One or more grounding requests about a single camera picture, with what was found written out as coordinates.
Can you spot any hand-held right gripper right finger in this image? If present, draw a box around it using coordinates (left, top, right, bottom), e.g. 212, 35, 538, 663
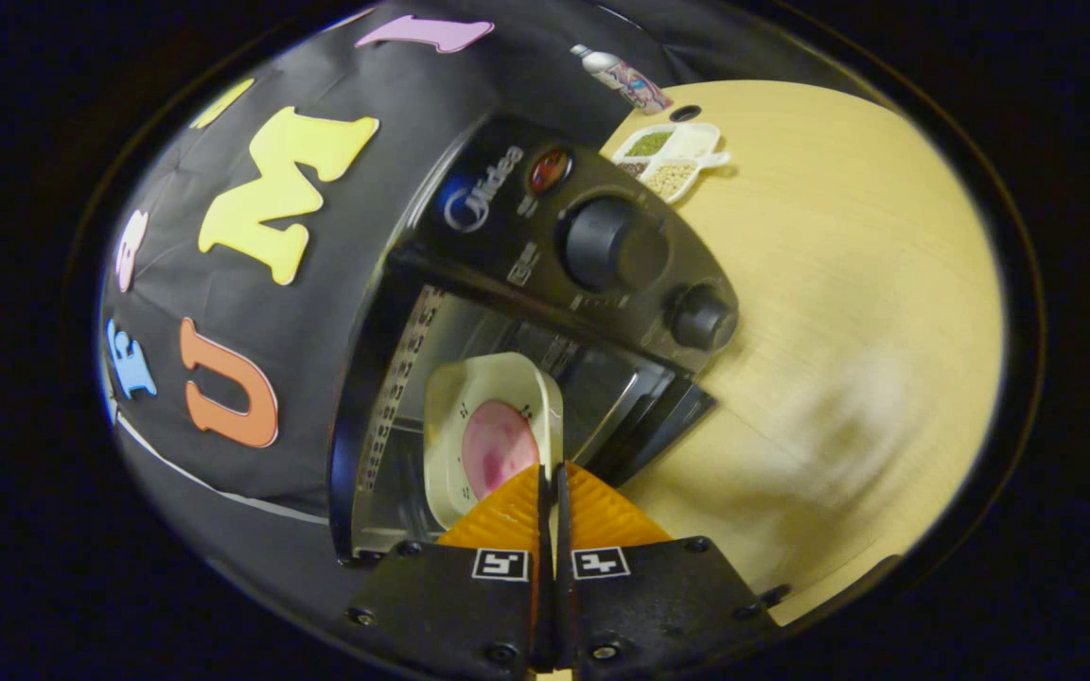
551, 462, 782, 676

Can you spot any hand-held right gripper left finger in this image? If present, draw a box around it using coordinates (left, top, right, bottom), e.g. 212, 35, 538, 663
346, 463, 547, 676

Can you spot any pink meat slice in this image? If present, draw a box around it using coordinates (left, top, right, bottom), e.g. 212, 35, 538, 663
461, 398, 542, 502

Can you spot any cream square plate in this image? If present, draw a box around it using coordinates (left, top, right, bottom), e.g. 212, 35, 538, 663
423, 352, 566, 531

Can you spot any black electric oven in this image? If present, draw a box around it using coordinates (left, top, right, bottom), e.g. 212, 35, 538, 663
327, 113, 741, 568

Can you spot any white divided seasoning tray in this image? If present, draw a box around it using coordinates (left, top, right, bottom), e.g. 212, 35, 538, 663
612, 122, 731, 205

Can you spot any silver printed bottle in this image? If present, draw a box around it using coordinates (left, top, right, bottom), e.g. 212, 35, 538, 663
570, 44, 675, 117

